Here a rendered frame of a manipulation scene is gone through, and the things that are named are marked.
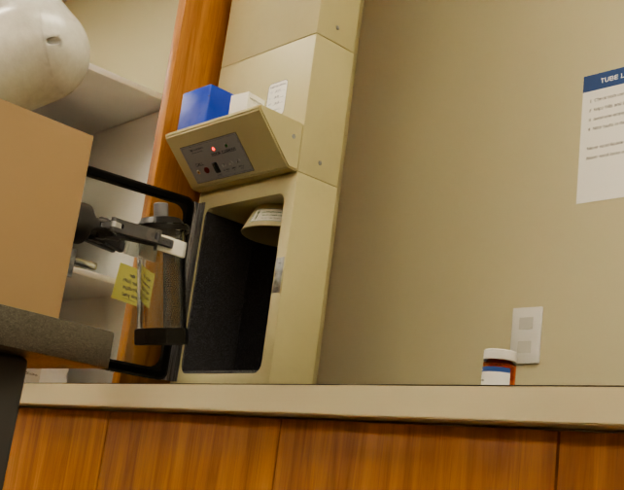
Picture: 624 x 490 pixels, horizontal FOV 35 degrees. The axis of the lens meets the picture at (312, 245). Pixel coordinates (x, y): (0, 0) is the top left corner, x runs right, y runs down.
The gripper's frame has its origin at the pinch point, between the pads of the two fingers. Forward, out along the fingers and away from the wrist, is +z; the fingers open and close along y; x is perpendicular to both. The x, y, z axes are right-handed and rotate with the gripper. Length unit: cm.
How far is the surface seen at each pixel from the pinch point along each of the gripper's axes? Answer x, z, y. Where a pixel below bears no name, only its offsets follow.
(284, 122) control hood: -28.1, 13.4, -15.1
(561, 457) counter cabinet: 35, -8, -96
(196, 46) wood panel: -55, 14, 22
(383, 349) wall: 6, 62, -2
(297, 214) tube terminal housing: -11.3, 20.2, -15.1
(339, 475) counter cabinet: 39, -8, -64
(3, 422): 39, -52, -57
